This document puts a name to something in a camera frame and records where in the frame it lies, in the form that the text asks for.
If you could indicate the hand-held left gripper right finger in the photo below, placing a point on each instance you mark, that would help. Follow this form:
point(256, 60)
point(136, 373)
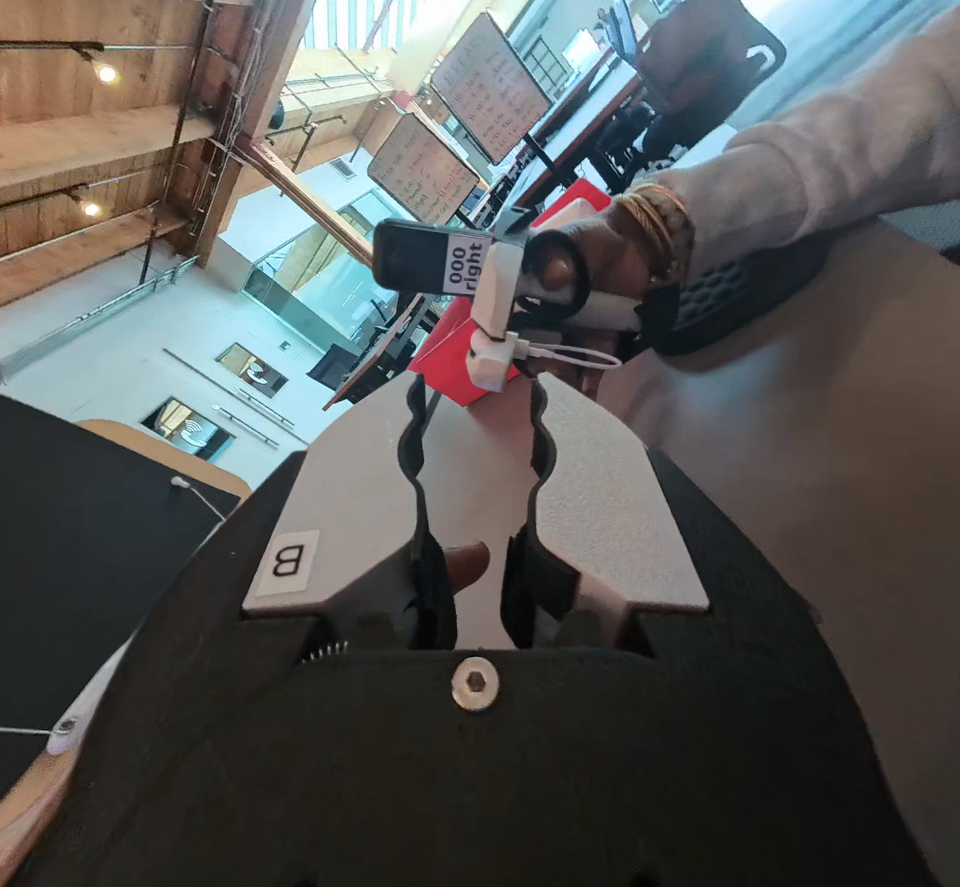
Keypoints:
point(615, 519)

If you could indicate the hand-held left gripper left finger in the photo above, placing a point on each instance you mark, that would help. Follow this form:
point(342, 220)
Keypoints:
point(337, 512)

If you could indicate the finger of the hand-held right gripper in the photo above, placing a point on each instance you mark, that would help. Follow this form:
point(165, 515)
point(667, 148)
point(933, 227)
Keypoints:
point(499, 287)

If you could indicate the red plastic bin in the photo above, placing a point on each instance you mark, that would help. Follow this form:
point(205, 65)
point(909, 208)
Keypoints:
point(450, 362)

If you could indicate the person's right forearm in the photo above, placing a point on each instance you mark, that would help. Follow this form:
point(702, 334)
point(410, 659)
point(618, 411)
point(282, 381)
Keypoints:
point(825, 159)

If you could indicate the grey desk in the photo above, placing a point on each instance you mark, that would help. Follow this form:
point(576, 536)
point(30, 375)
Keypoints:
point(825, 489)

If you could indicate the person's right hand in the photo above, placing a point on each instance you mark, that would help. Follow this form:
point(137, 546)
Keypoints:
point(615, 257)

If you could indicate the handwritten notice board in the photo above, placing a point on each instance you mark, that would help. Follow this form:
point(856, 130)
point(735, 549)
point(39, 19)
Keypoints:
point(491, 84)
point(424, 167)

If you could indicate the white door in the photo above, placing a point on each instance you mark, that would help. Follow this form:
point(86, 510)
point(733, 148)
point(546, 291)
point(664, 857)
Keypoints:
point(255, 411)

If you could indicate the white-tipped thin rod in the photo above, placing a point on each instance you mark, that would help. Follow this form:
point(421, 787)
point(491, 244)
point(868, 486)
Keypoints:
point(30, 731)
point(196, 497)

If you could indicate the long office table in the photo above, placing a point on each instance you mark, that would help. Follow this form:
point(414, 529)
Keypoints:
point(592, 99)

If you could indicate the black board wooden edge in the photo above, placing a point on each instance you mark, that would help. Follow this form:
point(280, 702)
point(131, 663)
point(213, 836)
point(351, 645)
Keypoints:
point(90, 564)

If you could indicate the wooden pillar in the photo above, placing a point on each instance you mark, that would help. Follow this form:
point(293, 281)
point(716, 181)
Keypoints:
point(277, 39)

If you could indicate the black dome camera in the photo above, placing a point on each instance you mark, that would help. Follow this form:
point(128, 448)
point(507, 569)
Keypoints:
point(276, 116)

